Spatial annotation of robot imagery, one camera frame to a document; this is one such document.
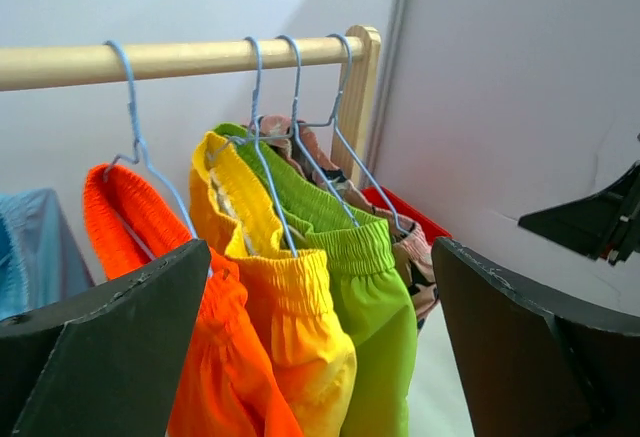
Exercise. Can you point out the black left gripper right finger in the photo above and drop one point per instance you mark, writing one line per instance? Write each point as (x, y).
(535, 361)

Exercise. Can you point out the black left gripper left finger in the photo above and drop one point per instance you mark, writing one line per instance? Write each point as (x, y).
(106, 362)

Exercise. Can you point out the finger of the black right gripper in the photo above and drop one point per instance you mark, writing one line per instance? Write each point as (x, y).
(604, 225)

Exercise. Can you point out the pink patterned shorts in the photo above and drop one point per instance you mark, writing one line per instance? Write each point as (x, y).
(411, 250)

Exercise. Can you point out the lime green shorts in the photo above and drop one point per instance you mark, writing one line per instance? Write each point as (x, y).
(370, 299)

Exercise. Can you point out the blue wire hanger orange shorts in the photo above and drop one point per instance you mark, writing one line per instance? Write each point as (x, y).
(139, 145)

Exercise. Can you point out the blue wire hanger patterned shorts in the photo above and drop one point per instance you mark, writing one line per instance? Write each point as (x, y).
(347, 121)

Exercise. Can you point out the blue wire hanger green shorts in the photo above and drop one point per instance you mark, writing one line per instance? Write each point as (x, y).
(300, 152)

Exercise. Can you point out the light blue shorts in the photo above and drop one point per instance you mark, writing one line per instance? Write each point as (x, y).
(41, 263)

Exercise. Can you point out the red plastic tray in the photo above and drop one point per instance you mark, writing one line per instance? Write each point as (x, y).
(431, 229)

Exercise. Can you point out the wooden clothes rack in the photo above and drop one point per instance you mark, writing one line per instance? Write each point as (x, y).
(62, 66)

